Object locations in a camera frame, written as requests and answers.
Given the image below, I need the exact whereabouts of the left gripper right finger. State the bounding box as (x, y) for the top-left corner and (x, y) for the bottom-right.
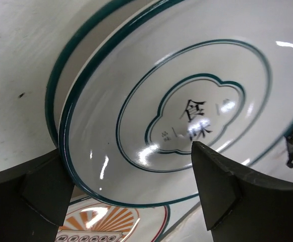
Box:
(191, 142), (293, 241)

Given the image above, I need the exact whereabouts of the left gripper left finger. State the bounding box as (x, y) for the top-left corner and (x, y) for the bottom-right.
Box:
(0, 150), (74, 241)

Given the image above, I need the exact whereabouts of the white plate black lettering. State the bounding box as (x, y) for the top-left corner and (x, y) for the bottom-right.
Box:
(44, 0), (162, 152)

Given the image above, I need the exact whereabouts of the orange sunburst pattern plate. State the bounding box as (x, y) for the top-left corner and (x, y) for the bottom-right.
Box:
(55, 196), (170, 241)

